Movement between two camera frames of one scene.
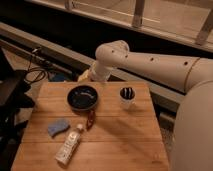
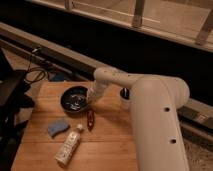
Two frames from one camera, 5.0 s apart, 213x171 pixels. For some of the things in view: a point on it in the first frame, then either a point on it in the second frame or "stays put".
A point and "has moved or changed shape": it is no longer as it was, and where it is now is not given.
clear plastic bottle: [69, 146] stays put
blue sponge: [56, 126] stays put
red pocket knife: [91, 118] stays put
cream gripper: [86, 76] to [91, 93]
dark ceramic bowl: [82, 97] has moved or changed shape
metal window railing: [187, 21] stays put
